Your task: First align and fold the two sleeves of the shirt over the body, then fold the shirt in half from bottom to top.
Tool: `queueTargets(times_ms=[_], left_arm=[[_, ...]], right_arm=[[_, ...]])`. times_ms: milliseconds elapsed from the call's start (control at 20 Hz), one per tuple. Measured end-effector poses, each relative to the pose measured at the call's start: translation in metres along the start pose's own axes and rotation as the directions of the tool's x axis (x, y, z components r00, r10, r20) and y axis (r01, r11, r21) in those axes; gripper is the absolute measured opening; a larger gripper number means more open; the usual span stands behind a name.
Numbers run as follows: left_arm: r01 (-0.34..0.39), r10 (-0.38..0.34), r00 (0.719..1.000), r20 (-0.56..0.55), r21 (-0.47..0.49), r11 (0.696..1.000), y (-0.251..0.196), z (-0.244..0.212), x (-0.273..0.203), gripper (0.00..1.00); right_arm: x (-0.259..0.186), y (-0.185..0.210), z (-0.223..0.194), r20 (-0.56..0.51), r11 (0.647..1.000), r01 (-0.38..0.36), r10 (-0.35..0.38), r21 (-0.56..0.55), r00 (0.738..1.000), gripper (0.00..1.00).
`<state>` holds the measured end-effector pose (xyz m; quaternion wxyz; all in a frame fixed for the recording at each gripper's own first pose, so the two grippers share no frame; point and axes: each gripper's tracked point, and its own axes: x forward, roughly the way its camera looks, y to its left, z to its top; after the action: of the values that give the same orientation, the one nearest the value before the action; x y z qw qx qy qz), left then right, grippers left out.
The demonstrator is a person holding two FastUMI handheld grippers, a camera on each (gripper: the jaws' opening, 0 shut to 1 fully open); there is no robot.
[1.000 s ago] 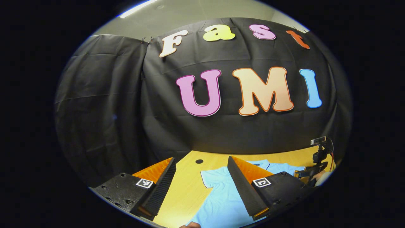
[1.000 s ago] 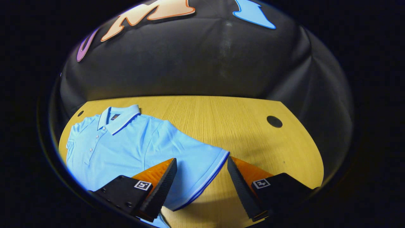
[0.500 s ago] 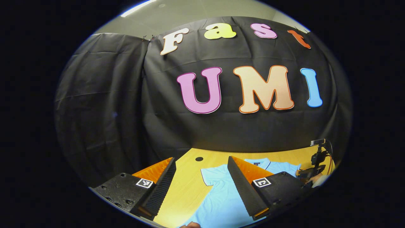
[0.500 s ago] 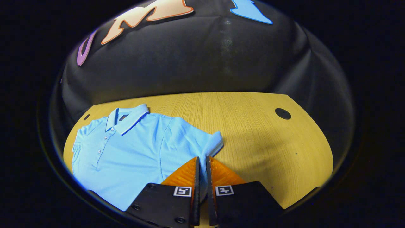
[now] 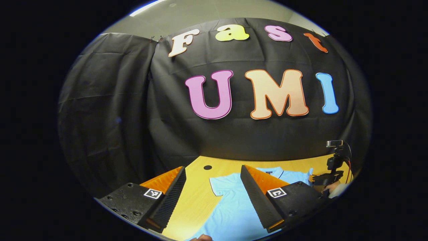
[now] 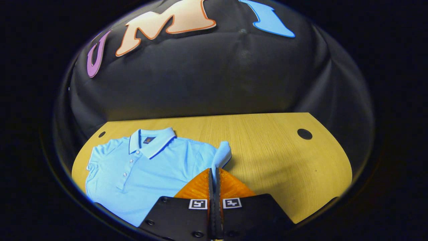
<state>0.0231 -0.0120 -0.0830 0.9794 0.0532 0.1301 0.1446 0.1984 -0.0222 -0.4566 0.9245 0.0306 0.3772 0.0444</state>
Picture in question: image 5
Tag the light blue polo T-shirt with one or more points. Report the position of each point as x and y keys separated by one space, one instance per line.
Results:
x=230 y=214

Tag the black backdrop cloth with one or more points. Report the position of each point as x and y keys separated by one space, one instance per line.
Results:
x=217 y=134

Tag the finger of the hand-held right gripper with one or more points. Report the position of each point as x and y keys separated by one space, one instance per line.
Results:
x=326 y=179

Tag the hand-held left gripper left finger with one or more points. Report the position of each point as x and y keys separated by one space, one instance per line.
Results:
x=169 y=201

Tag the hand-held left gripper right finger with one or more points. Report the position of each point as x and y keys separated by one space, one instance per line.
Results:
x=255 y=197

